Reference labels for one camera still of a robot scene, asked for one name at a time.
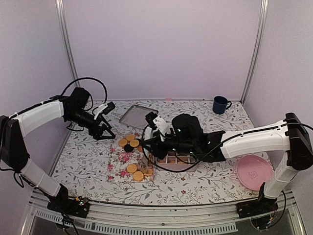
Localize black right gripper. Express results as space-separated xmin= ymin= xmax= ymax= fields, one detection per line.
xmin=140 ymin=130 xmax=197 ymax=161

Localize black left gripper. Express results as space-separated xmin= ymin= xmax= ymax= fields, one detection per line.
xmin=67 ymin=108 xmax=116 ymax=140

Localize metal tin lid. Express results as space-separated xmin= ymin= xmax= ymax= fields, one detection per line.
xmin=119 ymin=105 xmax=158 ymax=129

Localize metal serving tongs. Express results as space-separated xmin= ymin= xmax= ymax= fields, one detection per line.
xmin=138 ymin=156 xmax=155 ymax=181

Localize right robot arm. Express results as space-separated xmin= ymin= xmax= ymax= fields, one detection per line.
xmin=141 ymin=112 xmax=313 ymax=213

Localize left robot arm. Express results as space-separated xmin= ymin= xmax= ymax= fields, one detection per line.
xmin=0 ymin=88 xmax=115 ymax=212

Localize pink divided cookie tin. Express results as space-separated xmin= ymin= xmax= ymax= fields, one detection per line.
xmin=155 ymin=152 xmax=197 ymax=171

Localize floral rectangular tray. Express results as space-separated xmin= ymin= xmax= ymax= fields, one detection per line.
xmin=107 ymin=133 xmax=148 ymax=183

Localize beige embossed round biscuit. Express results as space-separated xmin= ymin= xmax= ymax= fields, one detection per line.
xmin=133 ymin=171 xmax=144 ymax=182

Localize dark blue mug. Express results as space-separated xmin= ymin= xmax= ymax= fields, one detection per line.
xmin=212 ymin=96 xmax=232 ymax=115

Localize pink plate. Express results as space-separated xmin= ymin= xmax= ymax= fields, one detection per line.
xmin=236 ymin=155 xmax=274 ymax=191

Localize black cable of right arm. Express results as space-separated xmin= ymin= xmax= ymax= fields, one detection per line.
xmin=141 ymin=122 xmax=313 ymax=172

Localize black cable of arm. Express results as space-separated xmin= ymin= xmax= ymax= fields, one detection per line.
xmin=141 ymin=122 xmax=313 ymax=172
xmin=60 ymin=77 xmax=108 ymax=106

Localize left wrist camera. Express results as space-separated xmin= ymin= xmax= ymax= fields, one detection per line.
xmin=92 ymin=102 xmax=115 ymax=120

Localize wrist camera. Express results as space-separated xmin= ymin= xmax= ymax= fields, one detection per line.
xmin=92 ymin=102 xmax=115 ymax=120
xmin=144 ymin=112 xmax=171 ymax=142

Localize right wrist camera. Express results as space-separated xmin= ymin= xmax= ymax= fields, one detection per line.
xmin=144 ymin=112 xmax=171 ymax=142

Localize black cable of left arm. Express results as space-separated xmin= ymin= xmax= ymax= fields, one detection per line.
xmin=60 ymin=77 xmax=108 ymax=106

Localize aluminium front rail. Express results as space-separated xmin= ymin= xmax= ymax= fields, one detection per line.
xmin=21 ymin=191 xmax=308 ymax=235

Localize left metal frame post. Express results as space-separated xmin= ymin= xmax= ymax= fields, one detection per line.
xmin=55 ymin=0 xmax=78 ymax=81

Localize metal frame post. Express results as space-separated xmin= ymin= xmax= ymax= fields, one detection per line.
xmin=240 ymin=0 xmax=269 ymax=106
xmin=55 ymin=0 xmax=78 ymax=81

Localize right metal frame post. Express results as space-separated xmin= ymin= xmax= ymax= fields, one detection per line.
xmin=240 ymin=0 xmax=269 ymax=106

